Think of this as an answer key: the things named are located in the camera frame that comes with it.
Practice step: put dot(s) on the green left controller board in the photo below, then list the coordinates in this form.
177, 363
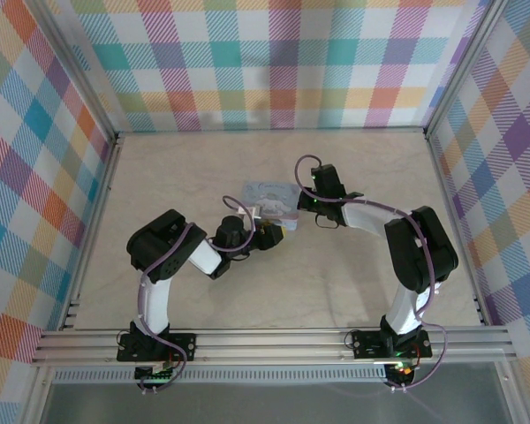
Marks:
156, 375

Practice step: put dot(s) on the grey metal panel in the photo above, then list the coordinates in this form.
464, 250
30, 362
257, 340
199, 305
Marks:
269, 406

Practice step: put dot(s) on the aluminium frame post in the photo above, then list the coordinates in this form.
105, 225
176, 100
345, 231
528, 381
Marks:
83, 66
510, 397
37, 397
464, 66

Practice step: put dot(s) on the aluminium floor rail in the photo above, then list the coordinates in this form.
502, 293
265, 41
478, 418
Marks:
98, 221
269, 130

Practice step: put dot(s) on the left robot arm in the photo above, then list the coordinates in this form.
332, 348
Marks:
156, 309

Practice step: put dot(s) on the aluminium mounting beam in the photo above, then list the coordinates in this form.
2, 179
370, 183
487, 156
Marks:
269, 344

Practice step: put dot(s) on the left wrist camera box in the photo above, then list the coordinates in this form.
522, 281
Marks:
255, 213

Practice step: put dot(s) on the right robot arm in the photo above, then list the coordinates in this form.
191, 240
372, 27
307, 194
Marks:
404, 313

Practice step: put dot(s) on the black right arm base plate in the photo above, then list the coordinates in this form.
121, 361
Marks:
366, 344

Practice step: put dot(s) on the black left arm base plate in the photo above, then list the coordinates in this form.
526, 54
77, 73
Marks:
183, 342

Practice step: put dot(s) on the light blue cartoon pouch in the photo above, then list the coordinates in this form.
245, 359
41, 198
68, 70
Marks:
269, 199

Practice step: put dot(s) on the right controller board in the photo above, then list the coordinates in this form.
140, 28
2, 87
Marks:
402, 370

